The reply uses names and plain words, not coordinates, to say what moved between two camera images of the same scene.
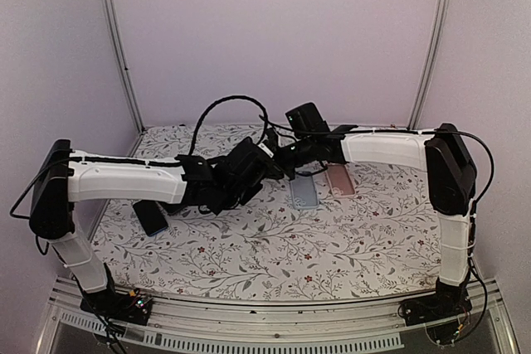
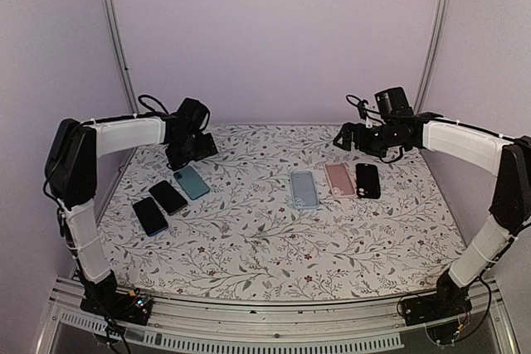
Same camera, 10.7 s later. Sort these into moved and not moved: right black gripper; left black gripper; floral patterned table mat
Moved: right black gripper; left black gripper
Not moved: floral patterned table mat
